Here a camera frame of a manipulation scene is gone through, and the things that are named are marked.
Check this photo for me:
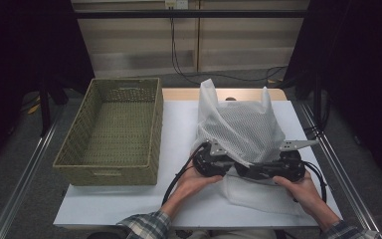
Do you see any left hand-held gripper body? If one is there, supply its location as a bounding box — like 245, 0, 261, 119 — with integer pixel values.
191, 138, 239, 179

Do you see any aluminium floor rail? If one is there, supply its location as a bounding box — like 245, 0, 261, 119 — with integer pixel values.
0, 105, 65, 239
298, 102, 382, 239

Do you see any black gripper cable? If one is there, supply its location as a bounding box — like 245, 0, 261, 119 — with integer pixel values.
161, 141, 210, 207
302, 160, 328, 204

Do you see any white mesh laundry bag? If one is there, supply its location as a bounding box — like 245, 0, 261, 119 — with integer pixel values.
192, 78, 308, 217

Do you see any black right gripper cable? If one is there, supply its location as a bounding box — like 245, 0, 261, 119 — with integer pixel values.
302, 160, 328, 204

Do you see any black hanging wall cable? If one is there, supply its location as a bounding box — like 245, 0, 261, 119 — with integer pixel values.
169, 6, 288, 89

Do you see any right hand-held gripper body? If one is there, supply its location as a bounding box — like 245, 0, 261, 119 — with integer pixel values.
272, 138, 320, 183

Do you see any person's right hand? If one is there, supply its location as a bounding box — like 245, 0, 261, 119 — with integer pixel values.
272, 170, 323, 215

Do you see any black stand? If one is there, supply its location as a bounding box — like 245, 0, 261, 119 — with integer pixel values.
310, 71, 330, 131
37, 75, 70, 137

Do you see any black horizontal bar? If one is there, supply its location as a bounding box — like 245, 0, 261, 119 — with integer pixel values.
73, 9, 309, 20

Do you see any white wall socket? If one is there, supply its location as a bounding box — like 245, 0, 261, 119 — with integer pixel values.
164, 0, 190, 10

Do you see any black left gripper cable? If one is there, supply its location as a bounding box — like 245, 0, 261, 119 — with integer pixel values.
161, 141, 210, 207

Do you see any yellow floor tape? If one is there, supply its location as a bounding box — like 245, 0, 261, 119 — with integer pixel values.
25, 95, 43, 116

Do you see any white table cover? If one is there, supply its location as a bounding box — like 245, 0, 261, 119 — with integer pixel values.
53, 99, 343, 230

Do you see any black curtain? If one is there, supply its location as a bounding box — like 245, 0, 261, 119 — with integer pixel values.
0, 0, 96, 175
282, 0, 382, 192

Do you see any person's left hand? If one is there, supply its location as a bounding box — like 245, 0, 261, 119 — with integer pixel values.
175, 165, 224, 202

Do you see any green woven basket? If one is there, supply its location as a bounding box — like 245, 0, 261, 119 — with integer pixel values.
52, 77, 164, 187

